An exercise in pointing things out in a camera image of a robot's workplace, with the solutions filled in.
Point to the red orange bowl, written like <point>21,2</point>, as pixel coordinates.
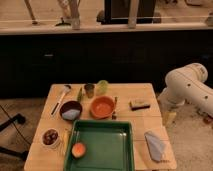
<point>102,107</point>

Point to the dark cabinet on counter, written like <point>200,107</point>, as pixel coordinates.
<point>117,12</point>

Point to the small dark cup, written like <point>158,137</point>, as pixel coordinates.
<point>89,89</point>

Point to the white bowl with dark fruit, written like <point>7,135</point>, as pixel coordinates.
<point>50,138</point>

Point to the black stand legs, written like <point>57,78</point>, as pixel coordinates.
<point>10,130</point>

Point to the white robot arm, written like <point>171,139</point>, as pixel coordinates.
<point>186,84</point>

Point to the light green cup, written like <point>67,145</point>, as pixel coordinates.
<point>101,87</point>

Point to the green plastic tray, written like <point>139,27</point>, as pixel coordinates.
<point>109,146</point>

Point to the grey blue towel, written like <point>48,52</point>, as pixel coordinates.
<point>156,146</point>

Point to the yellow black sponge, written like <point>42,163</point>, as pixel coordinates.
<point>138,104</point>

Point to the orange fruit in tray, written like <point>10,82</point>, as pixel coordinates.
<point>78,150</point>

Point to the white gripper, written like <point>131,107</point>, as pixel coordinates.
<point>167,111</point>

